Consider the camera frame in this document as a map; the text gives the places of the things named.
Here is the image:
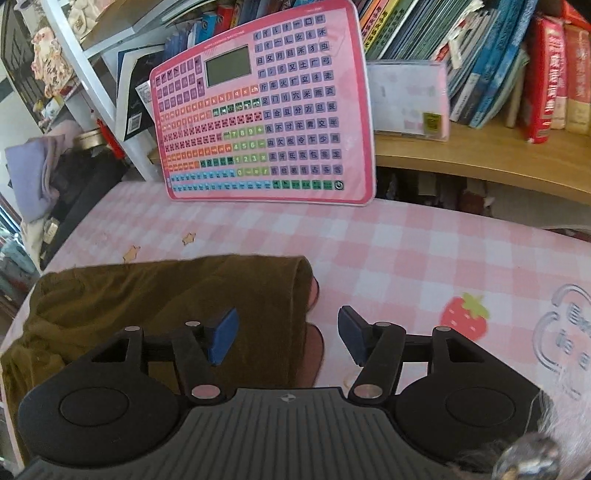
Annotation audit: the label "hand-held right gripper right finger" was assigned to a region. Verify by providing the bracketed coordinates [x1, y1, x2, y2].
[338, 305, 504, 402]

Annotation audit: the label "brass bowl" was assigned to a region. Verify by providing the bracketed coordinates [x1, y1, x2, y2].
[74, 130, 110, 151]

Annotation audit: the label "decorative figure plaque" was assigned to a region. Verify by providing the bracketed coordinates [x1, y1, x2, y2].
[30, 25, 71, 99]

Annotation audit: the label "red tassel ornament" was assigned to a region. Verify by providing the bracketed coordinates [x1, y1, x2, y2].
[95, 117, 125, 160]

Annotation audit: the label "pink checked cartoon table mat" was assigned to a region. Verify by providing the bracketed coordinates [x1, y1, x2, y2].
[0, 179, 591, 480]

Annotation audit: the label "pale pink cloth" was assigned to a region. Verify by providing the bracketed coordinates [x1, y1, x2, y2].
[44, 121, 80, 199]

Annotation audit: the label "fuzzy white sleeve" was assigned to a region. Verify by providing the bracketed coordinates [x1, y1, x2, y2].
[450, 390, 591, 480]

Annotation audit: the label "row of red books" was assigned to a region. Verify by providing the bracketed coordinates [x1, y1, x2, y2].
[524, 0, 591, 145]

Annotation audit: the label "olive brown pants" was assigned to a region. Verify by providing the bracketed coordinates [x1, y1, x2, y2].
[0, 255, 319, 409]

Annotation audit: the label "clear plastic case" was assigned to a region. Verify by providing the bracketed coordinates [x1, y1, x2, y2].
[367, 60, 451, 141]

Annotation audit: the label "row of blue books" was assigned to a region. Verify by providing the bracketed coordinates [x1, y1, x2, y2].
[161, 0, 259, 57]

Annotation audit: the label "white shelf frame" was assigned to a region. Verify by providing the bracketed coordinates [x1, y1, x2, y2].
[41, 0, 163, 183]

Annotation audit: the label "clear shiny bead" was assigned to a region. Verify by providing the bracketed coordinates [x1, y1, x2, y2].
[494, 436, 562, 480]

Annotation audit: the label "thick white leaning book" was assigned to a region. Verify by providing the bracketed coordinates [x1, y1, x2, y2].
[115, 44, 166, 141]

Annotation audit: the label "white cloth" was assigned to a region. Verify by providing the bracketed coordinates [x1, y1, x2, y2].
[21, 217, 52, 269]

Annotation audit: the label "wooden shelf board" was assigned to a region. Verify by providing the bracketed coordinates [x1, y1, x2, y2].
[374, 121, 591, 206]

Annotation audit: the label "pink learning tablet toy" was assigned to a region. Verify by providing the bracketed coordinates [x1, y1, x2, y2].
[150, 0, 377, 207]

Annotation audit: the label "purple cloth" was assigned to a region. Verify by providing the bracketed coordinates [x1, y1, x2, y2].
[6, 136, 61, 223]

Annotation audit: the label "row of thin picture books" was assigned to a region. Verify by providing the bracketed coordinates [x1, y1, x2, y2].
[355, 0, 532, 130]

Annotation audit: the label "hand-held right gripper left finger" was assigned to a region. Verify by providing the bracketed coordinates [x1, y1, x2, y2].
[69, 308, 240, 403]

